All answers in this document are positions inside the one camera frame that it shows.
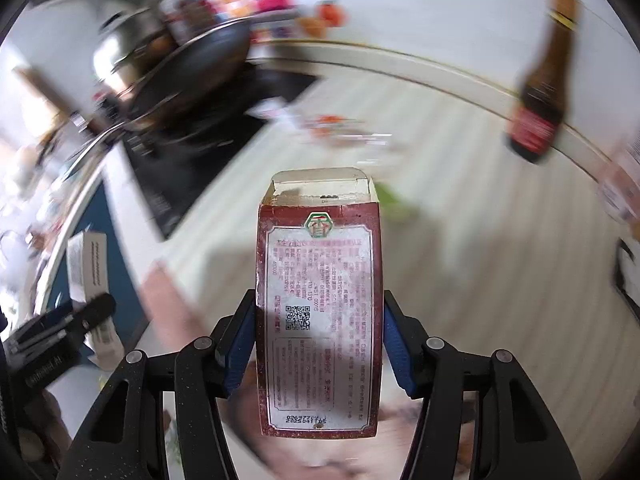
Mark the wooden cutting board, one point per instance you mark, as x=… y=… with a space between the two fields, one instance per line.
x=45 y=92

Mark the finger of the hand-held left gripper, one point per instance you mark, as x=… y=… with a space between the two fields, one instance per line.
x=45 y=324
x=97 y=310

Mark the blue kitchen cabinet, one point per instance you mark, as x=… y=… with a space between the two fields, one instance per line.
x=115 y=240

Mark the black cooktop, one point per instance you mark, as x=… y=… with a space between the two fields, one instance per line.
x=200 y=150

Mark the red carton box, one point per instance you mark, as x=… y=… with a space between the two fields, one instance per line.
x=320 y=310

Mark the orange snack wrapper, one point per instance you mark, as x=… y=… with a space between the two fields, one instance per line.
x=345 y=127

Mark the long white carton box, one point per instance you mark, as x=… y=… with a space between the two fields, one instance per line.
x=87 y=265

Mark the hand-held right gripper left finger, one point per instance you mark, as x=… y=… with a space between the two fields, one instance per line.
x=240 y=342

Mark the black frying pan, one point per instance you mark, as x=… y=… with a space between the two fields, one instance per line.
x=200 y=65

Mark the dark sauce bottle red label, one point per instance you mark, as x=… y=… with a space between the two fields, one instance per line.
x=542 y=100

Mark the steel steamer pot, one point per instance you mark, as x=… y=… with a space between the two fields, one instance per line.
x=130 y=50

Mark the light green wrapper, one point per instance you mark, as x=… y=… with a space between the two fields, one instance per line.
x=397 y=205

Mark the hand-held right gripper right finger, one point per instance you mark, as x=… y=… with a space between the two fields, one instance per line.
x=397 y=345

